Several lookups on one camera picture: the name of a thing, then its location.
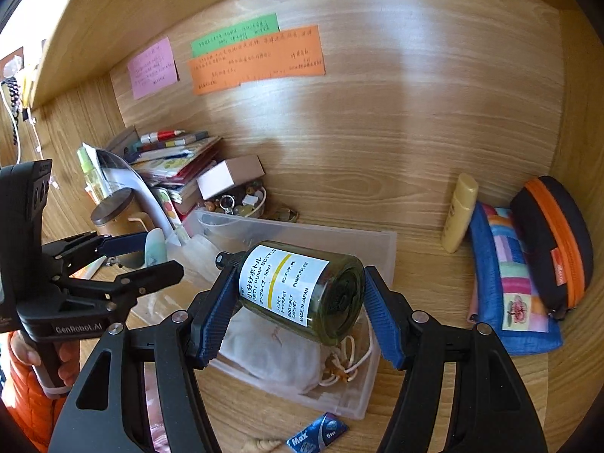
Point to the brown mug with lid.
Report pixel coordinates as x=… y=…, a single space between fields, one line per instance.
x=118 y=217

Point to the black orange zip case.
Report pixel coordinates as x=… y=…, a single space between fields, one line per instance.
x=538 y=226

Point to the fruit print box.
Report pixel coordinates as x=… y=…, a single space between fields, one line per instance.
x=167 y=207

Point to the blue foil packet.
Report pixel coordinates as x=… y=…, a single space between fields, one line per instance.
x=316 y=429

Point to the blue patchwork pouch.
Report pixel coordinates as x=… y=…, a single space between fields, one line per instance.
x=509 y=283

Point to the wooden shelf board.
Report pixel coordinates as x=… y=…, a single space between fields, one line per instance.
x=188 y=0

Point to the green sticky note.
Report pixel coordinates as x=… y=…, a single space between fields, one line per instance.
x=236 y=33

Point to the person's left forearm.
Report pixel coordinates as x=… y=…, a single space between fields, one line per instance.
x=23 y=401

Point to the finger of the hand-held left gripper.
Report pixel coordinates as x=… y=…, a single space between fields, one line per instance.
x=122 y=243
x=151 y=276

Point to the stack of cards and booklets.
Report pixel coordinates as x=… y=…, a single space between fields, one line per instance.
x=179 y=160

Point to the clear plastic storage bin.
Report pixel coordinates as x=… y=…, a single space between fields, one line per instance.
x=330 y=245

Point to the pink sticky note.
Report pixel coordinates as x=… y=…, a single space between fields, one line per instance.
x=153 y=68

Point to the yellow small bottle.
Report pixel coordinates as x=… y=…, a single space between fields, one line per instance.
x=460 y=212

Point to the yellow green spray bottle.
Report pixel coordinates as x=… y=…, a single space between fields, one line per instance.
x=92 y=174

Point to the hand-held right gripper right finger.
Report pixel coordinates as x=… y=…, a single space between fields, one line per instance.
x=387 y=321

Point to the pale green tube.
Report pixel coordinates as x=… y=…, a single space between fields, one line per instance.
x=155 y=250

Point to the bowl of beads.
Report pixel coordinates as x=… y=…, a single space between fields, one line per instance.
x=236 y=207

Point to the orange sticky note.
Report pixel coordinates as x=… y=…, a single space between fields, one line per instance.
x=259 y=68

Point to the wooden desktop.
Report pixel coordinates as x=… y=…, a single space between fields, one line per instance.
x=424 y=387

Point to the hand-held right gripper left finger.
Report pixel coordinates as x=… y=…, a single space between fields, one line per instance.
x=212 y=321

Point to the dark green pump bottle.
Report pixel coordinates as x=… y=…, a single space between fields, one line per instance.
x=292 y=292

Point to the person's left hand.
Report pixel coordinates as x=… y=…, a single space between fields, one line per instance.
x=23 y=351

